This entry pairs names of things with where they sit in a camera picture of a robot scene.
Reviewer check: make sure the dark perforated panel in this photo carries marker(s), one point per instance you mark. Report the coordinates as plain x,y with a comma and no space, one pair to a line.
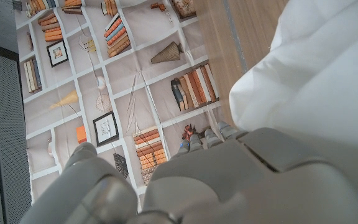
2,140

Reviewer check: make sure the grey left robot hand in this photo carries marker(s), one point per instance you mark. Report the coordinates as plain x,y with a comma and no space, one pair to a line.
228,180

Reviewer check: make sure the black backdrop clip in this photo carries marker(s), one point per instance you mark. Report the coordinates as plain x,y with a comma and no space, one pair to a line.
16,4

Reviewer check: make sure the printed bookshelf backdrop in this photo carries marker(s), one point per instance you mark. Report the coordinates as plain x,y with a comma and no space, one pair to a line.
120,77

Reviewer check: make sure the white cloth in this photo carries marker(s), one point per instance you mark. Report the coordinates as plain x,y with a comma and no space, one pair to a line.
315,77

